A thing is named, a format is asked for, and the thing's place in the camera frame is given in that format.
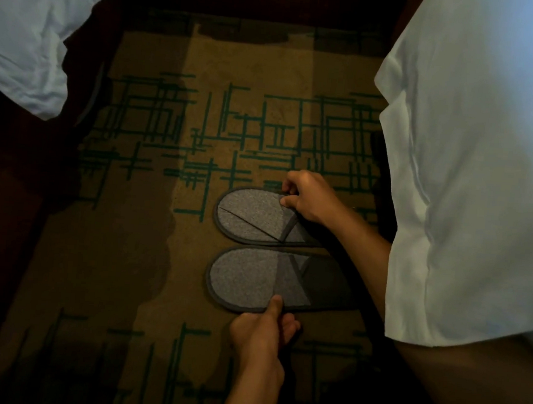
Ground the person's left hand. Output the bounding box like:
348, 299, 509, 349
227, 292, 304, 372

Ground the person's right hand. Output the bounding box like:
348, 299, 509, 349
278, 168, 349, 230

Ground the grey slipper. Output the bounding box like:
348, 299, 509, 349
212, 185, 327, 250
203, 243, 364, 321

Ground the person's left forearm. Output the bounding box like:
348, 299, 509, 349
220, 363, 288, 404

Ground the person's right forearm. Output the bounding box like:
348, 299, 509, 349
318, 206, 396, 318

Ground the white bed duvet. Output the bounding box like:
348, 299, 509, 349
356, 0, 533, 355
0, 0, 113, 125

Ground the brown bed base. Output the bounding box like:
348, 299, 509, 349
389, 325, 533, 404
0, 0, 126, 404

